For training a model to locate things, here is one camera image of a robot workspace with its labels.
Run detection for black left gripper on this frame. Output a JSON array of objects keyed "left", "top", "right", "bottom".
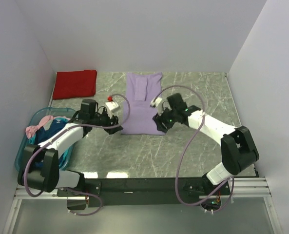
[{"left": 91, "top": 108, "right": 123, "bottom": 135}]

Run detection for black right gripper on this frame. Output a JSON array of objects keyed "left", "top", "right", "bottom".
[{"left": 153, "top": 104, "right": 178, "bottom": 134}]

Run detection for lavender t shirt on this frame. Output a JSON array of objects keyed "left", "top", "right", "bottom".
[{"left": 121, "top": 72, "right": 165, "bottom": 136}]

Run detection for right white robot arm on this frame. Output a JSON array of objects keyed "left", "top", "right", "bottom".
[{"left": 150, "top": 93, "right": 259, "bottom": 195}]

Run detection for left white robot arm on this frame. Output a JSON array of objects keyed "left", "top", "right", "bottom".
[{"left": 18, "top": 99, "right": 123, "bottom": 196}]

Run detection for folded red t shirt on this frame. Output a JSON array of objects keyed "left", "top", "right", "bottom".
[{"left": 52, "top": 70, "right": 97, "bottom": 100}]

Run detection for pink garment in basket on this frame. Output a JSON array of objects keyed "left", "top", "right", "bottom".
[{"left": 25, "top": 115, "right": 56, "bottom": 139}]

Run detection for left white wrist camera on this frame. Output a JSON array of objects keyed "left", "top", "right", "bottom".
[{"left": 105, "top": 96, "right": 120, "bottom": 116}]

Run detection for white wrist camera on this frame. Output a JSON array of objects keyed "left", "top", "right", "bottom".
[
  {"left": 105, "top": 96, "right": 120, "bottom": 116},
  {"left": 150, "top": 97, "right": 164, "bottom": 116}
]

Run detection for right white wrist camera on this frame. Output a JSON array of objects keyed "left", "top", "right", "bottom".
[{"left": 150, "top": 97, "right": 164, "bottom": 116}]

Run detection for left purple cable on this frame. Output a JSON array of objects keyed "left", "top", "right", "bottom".
[{"left": 23, "top": 94, "right": 131, "bottom": 217}]

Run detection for aluminium frame rail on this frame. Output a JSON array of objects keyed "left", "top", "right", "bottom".
[{"left": 14, "top": 177, "right": 272, "bottom": 199}]

